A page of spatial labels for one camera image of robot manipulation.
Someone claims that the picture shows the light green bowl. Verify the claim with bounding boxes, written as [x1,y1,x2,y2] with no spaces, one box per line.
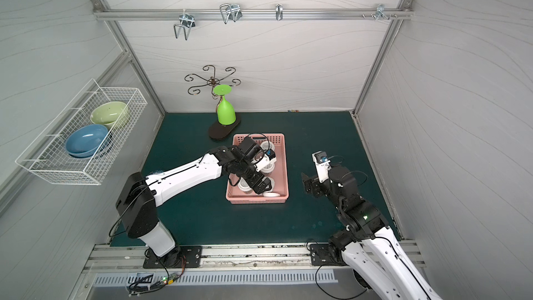
[90,101,130,130]

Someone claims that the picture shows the white slotted cable duct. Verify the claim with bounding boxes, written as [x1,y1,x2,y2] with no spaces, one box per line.
[93,269,338,288]

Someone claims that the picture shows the single metal hook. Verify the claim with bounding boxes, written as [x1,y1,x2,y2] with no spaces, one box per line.
[275,4,283,21]

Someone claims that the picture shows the aluminium top rail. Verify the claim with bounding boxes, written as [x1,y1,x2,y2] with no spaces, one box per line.
[94,7,414,22]

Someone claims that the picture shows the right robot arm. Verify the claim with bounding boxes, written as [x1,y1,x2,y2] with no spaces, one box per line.
[301,165,440,299]

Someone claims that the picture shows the aluminium rail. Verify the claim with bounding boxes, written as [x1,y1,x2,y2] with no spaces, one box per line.
[94,7,414,22]
[82,239,426,274]

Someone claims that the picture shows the green upturned goblet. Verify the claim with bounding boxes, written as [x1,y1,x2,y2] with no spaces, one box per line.
[213,85,237,126]

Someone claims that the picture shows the blue bowl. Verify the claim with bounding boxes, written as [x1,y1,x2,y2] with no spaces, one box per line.
[65,124,112,158]

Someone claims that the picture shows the double metal hook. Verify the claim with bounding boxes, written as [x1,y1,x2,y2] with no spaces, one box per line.
[174,11,196,40]
[219,4,242,24]

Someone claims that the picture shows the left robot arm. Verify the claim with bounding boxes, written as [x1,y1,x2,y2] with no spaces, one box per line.
[115,136,276,258]

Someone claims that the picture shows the double metal hook middle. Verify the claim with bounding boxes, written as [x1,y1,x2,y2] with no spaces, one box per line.
[219,4,242,24]

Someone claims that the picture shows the yogurt cup mid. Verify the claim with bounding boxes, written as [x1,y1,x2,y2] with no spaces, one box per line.
[261,163,276,174]

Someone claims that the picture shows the aluminium front rail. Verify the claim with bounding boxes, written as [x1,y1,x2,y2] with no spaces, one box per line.
[82,239,426,274]

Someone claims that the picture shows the black cable right base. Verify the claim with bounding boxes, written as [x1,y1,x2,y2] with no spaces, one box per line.
[305,237,367,300]

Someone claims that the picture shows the pink plastic basket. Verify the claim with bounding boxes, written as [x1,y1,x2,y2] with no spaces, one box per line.
[226,133,290,204]

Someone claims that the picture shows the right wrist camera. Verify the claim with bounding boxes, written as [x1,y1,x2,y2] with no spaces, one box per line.
[312,151,331,183]

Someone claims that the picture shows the wires at left base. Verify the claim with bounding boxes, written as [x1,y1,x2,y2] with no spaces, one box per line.
[126,253,187,297]

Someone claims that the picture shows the yogurt cup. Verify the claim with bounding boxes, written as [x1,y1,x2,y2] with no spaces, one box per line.
[260,140,275,153]
[237,179,253,194]
[262,176,280,197]

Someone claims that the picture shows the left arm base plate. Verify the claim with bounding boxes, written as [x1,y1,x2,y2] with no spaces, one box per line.
[142,246,203,269]

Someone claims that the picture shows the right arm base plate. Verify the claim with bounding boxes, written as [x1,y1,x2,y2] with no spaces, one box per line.
[306,242,346,267]

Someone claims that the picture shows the double metal hook left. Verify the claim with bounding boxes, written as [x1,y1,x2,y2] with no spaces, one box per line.
[174,11,196,40]

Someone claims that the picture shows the dark metal cup tree stand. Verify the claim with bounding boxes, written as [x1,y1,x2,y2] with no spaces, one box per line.
[184,65,242,141]

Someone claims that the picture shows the metal hook right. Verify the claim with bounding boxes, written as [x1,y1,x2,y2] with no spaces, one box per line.
[361,4,398,21]

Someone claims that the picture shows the white wire wall basket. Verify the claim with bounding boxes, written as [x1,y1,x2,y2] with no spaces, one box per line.
[15,80,147,186]

